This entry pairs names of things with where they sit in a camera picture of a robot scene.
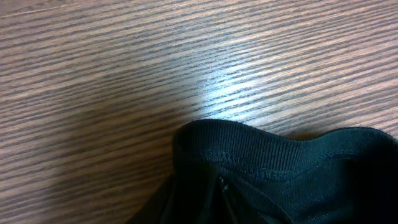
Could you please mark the black polo shirt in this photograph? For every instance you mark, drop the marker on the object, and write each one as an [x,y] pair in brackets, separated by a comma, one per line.
[227,172]

